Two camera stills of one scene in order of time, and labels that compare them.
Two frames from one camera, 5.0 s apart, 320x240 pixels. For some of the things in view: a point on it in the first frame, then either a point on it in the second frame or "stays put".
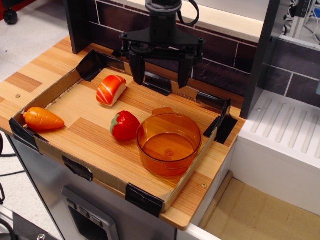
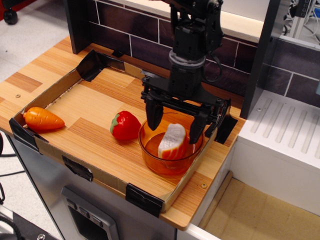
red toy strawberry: [124, 126] stays put
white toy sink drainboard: [278, 150] stays put
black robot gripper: [162, 40] → [183, 90]
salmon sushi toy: [110, 89] → [171, 140]
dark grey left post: [78, 16] stays put
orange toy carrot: [38, 118] stays put
